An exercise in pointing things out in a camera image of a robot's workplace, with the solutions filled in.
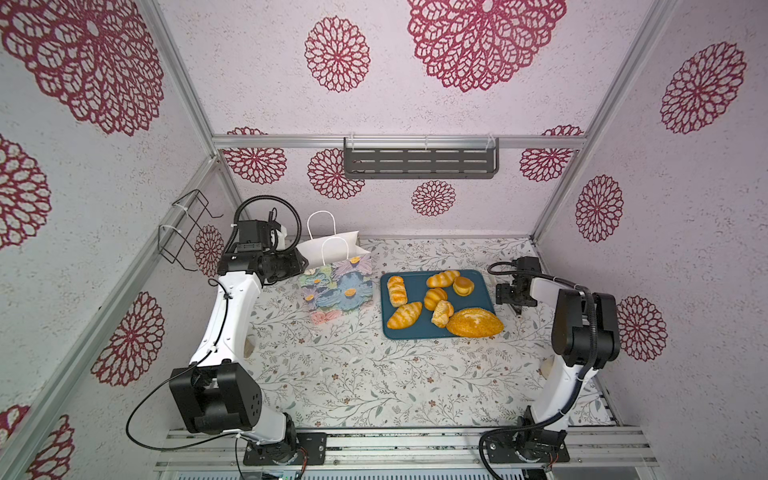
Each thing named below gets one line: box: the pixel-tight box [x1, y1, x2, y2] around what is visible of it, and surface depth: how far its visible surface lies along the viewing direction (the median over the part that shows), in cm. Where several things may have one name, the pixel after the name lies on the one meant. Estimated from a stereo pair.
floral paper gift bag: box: [296, 210, 373, 325], surface depth 87 cm
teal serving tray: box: [380, 269, 496, 339], surface depth 100 cm
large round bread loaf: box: [446, 308, 504, 338], surface depth 92 cm
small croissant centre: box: [424, 288, 448, 311], surface depth 100 cm
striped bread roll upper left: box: [387, 275, 408, 308], surface depth 102 cm
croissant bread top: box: [426, 270, 461, 288], surface depth 105 cm
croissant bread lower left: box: [387, 302, 423, 330], surface depth 96 cm
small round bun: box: [452, 276, 475, 297], surface depth 102 cm
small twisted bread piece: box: [431, 300, 455, 329], surface depth 93 cm
